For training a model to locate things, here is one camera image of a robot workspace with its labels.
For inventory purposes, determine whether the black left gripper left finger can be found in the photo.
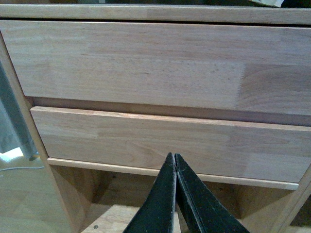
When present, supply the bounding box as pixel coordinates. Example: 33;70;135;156
124;152;177;233

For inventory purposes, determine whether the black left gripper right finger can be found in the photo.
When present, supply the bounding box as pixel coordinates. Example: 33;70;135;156
174;154;249;233

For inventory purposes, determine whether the red-white book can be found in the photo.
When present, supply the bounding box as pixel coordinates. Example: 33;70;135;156
249;0;284;8

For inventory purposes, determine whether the lower left wooden drawer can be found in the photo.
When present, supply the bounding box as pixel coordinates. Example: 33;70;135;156
31;106;311;183

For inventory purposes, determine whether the wooden drawer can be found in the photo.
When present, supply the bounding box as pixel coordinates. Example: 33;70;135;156
0;21;311;116
31;106;311;183

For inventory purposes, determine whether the upper left wooden drawer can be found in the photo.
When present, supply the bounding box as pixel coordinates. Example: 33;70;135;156
0;21;311;116

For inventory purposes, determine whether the white hanging cable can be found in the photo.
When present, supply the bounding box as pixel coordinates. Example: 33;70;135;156
0;166;44;171

